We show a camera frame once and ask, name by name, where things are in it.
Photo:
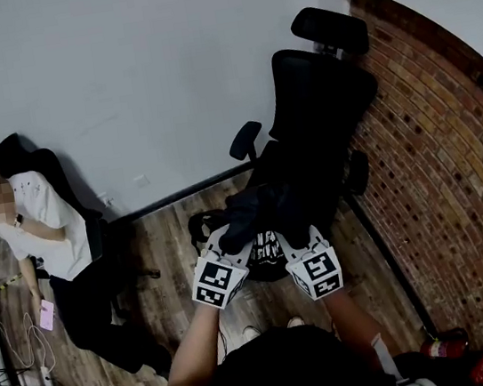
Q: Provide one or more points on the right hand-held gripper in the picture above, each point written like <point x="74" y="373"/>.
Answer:
<point x="318" y="272"/>

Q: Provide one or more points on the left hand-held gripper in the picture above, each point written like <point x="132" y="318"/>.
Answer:
<point x="219" y="283"/>

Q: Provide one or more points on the black printed garment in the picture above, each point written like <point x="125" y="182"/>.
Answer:
<point x="250" y="218"/>

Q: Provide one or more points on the black chair with headrest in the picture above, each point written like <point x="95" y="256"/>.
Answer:
<point x="312" y="96"/>

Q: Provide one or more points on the person's left forearm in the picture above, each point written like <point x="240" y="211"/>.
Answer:
<point x="194" y="356"/>

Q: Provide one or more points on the person's right forearm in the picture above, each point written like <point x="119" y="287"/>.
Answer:
<point x="351" y="324"/>

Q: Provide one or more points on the person's right white shoe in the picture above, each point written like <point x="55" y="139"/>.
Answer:
<point x="295" y="321"/>

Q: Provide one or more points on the person's white shoe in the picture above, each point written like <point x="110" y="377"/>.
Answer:
<point x="295" y="321"/>
<point x="251" y="333"/>

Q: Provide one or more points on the person's left white shoe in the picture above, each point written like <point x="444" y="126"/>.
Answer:
<point x="251" y="333"/>

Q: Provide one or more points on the person's black shirt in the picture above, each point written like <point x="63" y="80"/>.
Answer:
<point x="286" y="370"/>

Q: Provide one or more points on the pink phone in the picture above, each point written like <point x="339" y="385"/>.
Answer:
<point x="47" y="314"/>

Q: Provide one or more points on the white power strip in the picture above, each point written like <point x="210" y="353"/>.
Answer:
<point x="47" y="378"/>

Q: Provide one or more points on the white wall outlet with plug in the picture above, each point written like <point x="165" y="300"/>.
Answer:
<point x="107" y="200"/>

